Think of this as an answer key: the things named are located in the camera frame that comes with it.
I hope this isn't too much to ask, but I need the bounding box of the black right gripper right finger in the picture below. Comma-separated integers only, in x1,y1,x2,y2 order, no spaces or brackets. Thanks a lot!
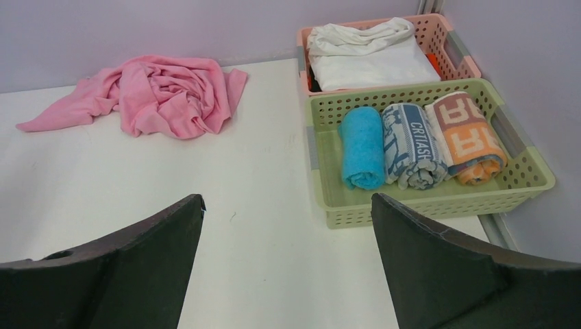
371,193,580,328

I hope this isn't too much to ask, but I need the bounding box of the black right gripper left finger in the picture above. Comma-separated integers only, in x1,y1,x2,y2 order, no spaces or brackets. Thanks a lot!
1,194,206,328

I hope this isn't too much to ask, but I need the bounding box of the green plastic basket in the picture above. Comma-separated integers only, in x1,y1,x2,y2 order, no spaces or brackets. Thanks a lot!
304,78,556,229

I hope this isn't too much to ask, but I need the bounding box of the rolled light blue towel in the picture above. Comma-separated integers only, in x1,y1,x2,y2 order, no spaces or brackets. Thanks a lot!
338,107,386,191

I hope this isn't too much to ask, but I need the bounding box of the crumpled pink cloth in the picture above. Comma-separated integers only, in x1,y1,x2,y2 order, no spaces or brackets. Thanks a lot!
16,56,248,140

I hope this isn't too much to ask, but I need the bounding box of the orange item in pink basket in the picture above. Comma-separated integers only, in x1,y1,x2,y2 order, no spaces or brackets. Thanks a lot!
425,53,441,75

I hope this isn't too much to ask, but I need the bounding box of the white folded cloth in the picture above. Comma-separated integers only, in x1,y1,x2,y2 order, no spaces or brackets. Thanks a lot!
306,17,441,92

